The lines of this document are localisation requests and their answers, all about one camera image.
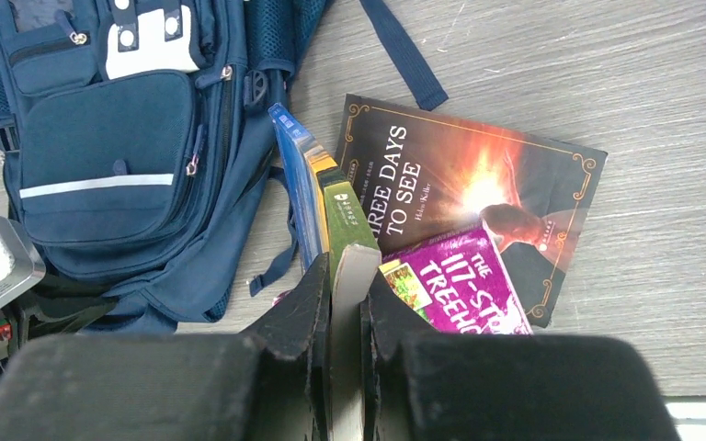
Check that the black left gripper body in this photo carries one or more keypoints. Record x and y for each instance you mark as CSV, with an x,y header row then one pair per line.
x,y
57,305

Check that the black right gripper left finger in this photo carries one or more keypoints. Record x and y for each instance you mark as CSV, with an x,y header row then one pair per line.
x,y
262,383

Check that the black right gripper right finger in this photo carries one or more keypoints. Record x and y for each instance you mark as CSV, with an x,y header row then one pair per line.
x,y
421,384

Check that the green cover book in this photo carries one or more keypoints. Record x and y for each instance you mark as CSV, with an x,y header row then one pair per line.
x,y
454,279

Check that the Three Days To See book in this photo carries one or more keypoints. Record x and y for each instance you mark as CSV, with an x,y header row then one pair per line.
x,y
419,174

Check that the Animal Farm book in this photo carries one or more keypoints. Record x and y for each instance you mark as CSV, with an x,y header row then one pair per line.
x,y
331,221

